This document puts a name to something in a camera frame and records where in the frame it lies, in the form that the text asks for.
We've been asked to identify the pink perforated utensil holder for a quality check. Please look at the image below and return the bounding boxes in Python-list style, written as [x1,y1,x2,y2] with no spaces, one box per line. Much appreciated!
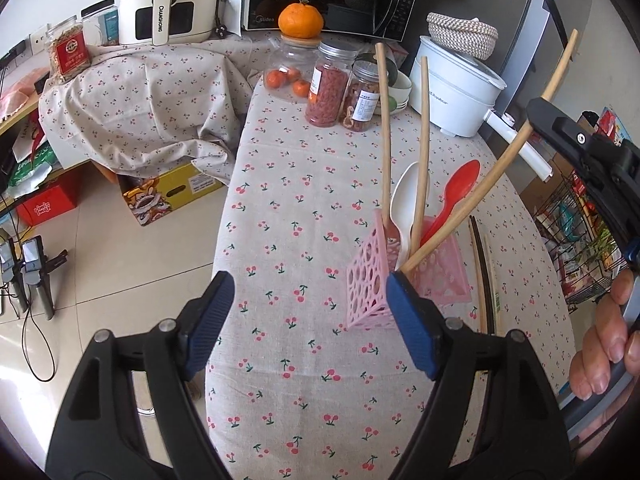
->
[346,210,471,330]

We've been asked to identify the brown wooden chopstick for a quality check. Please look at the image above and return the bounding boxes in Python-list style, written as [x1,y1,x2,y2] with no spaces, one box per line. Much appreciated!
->
[399,29,579,275]
[375,42,390,230]
[409,56,430,256]
[468,219,488,334]

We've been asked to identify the white plastic spoon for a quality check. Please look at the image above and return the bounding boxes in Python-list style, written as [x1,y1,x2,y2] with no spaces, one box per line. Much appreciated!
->
[390,162,421,270]

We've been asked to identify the red plastic spoon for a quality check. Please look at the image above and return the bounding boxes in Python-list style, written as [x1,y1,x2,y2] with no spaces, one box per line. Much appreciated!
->
[421,159,480,245]

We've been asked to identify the person's right hand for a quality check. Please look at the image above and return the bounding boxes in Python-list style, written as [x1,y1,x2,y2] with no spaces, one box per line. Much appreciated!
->
[570,270,639,401]

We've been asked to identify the cherry print tablecloth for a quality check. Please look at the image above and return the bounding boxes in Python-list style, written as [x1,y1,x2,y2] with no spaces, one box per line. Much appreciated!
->
[38,29,580,480]

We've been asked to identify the yellow printed cardboard box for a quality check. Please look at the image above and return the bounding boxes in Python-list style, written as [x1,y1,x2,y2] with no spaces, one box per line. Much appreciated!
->
[117,162,222,226]

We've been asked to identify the white electric cooking pot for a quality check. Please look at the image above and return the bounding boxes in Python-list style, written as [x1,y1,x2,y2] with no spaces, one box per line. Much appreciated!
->
[409,36,516,143]

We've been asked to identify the spare gripper on floor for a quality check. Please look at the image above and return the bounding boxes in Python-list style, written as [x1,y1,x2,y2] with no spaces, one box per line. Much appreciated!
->
[1,235,68,321]

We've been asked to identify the red gift box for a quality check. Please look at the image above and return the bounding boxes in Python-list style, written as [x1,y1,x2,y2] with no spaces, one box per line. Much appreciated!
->
[16,174,79,226]

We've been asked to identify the small green fruit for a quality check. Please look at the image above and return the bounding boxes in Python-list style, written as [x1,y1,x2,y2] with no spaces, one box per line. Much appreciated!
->
[388,96,398,112]

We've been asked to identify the stacked white bowls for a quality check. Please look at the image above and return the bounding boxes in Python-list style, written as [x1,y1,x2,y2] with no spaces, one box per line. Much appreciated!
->
[388,82,412,115]

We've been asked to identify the labelled jar of dried fruit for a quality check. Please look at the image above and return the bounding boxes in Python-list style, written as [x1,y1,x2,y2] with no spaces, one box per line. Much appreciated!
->
[340,60,380,132]

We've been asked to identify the dark green squash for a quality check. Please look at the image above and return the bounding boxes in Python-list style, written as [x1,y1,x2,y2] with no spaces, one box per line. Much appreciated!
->
[385,56,398,87]

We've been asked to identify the glass jar with tangerines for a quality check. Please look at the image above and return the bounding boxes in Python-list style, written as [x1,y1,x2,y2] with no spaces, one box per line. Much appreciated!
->
[262,34,320,104]

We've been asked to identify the jar of red goji berries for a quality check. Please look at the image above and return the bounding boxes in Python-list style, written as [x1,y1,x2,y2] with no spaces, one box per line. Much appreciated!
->
[305,39,359,127]

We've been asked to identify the red label tea jar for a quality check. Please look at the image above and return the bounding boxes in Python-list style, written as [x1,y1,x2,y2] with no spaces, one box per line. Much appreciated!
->
[46,15,91,84]

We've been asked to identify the orange tangerine on lid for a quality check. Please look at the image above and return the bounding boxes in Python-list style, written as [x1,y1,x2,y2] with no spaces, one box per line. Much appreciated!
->
[278,0,324,39]

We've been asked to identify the white air fryer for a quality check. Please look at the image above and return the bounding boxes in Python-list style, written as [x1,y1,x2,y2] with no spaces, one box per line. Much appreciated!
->
[118,0,217,46]

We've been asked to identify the black wire storage rack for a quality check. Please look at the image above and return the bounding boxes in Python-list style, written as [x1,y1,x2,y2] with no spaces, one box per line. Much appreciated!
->
[533,174,626,312]

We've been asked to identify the woven rope basket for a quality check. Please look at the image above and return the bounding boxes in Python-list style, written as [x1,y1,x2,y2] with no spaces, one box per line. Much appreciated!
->
[426,12,499,61]

